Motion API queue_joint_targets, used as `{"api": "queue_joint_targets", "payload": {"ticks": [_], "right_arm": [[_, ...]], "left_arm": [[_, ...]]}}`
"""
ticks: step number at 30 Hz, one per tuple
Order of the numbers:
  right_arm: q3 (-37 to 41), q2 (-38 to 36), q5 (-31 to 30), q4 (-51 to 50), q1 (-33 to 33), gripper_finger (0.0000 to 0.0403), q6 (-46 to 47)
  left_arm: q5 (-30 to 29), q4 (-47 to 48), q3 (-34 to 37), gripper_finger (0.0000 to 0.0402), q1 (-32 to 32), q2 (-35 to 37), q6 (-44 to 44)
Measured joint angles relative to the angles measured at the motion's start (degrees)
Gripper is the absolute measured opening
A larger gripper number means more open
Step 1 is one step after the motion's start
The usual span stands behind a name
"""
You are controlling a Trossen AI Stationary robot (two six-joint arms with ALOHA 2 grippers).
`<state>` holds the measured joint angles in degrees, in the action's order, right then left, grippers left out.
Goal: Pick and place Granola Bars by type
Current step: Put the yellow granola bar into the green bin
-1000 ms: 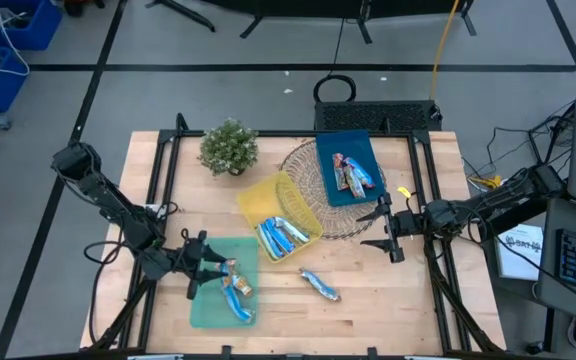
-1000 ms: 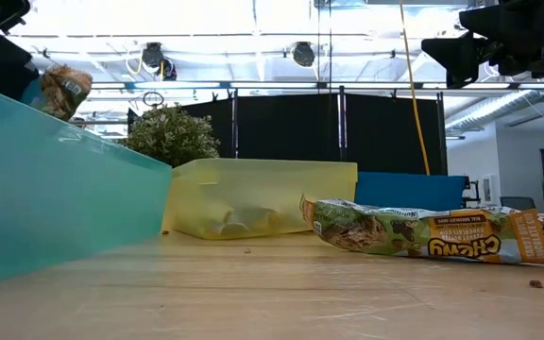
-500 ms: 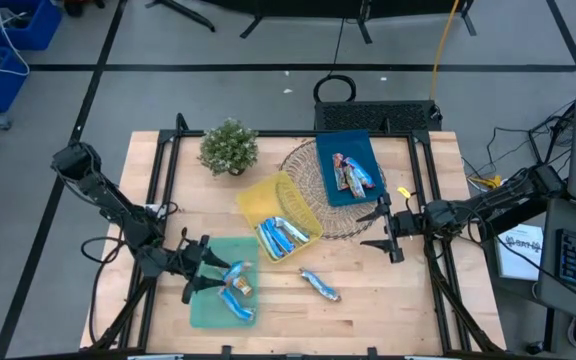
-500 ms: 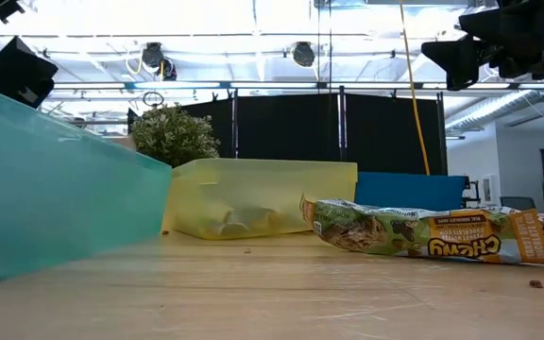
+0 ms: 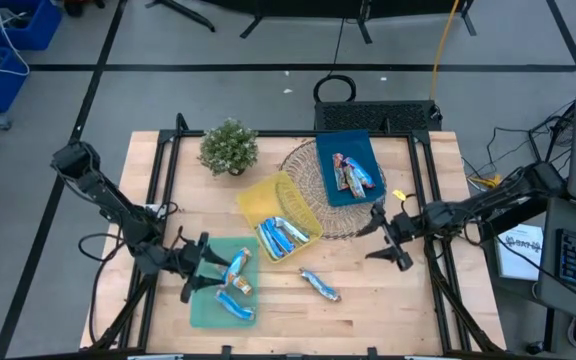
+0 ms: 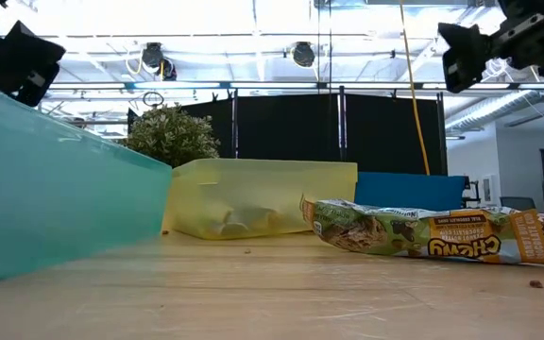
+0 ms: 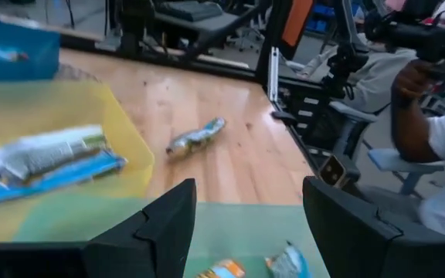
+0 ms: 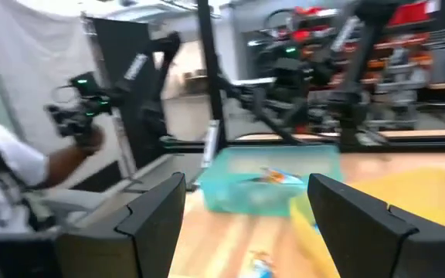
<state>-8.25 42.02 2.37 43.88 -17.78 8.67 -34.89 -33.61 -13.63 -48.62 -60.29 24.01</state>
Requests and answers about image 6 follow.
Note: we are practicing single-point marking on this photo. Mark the black ceiling spotlight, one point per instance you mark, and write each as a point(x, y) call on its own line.
point(152, 54)
point(303, 53)

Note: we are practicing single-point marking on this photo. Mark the blue plastic bin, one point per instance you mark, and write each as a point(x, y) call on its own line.
point(409, 189)

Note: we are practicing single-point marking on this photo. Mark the yellow translucent plastic bin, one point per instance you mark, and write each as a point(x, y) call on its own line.
point(253, 189)

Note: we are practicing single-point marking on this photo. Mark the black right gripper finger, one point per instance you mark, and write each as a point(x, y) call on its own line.
point(465, 52)

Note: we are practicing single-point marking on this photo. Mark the green translucent plastic bin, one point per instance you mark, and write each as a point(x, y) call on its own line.
point(64, 198)

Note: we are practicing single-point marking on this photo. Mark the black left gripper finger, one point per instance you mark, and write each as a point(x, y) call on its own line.
point(22, 61)

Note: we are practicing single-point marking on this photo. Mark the black folding partition screen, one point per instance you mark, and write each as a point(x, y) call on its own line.
point(291, 127)

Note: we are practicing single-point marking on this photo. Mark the long ceiling light strip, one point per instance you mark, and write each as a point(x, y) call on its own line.
point(177, 85)

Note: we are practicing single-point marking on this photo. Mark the small black ceiling fixture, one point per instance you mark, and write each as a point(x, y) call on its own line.
point(168, 70)

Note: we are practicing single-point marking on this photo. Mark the green orange Chewy granola bar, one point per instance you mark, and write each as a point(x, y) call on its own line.
point(442, 236)

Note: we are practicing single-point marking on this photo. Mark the small potted green plant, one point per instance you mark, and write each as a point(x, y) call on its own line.
point(173, 134)

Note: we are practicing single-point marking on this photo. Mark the silver ventilation duct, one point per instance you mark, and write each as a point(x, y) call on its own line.
point(489, 113)

